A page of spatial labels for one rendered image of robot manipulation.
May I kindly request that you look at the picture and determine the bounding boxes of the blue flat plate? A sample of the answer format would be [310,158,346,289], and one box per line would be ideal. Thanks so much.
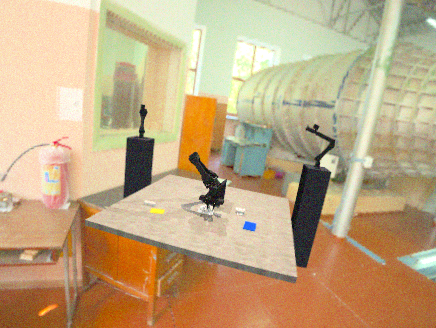
[243,222,257,231]

